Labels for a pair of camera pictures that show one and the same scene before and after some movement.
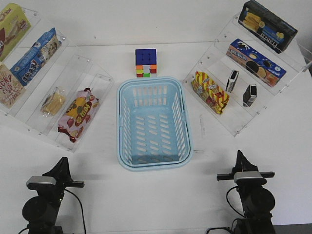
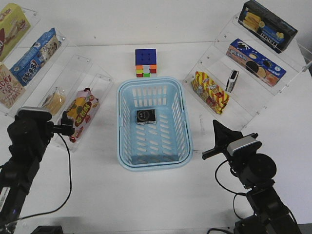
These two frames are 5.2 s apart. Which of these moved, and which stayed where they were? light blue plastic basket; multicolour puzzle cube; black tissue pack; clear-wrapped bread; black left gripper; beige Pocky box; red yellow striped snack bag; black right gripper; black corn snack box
Moved: black tissue pack; black left gripper; black right gripper
Stayed: beige Pocky box; red yellow striped snack bag; multicolour puzzle cube; clear-wrapped bread; black corn snack box; light blue plastic basket
